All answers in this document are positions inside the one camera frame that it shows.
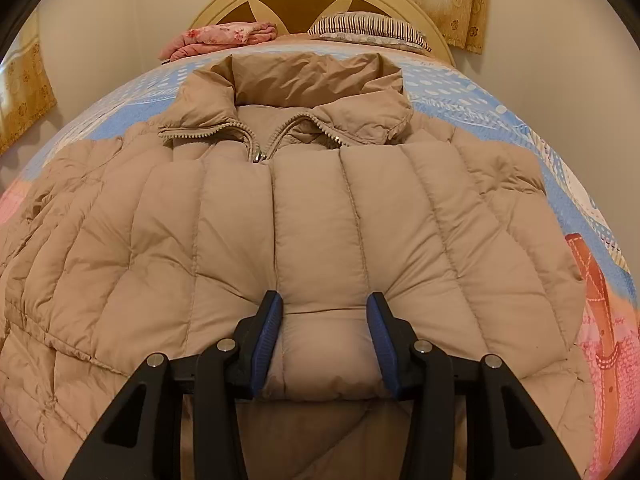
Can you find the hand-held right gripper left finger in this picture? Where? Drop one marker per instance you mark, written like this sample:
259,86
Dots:
267,330

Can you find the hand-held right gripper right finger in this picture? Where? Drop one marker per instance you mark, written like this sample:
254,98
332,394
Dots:
382,335

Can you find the beige puffer jacket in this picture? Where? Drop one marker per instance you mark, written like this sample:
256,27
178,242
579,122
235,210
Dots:
310,210

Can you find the blue patterned bed sheet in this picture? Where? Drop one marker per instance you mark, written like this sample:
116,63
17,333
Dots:
450,85

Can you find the pink floral folded cloth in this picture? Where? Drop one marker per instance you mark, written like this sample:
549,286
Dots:
225,35

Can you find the striped pillow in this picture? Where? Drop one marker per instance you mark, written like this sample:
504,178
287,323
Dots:
370,25

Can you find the yellow floral curtain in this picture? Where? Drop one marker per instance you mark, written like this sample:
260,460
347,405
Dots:
450,0
25,85

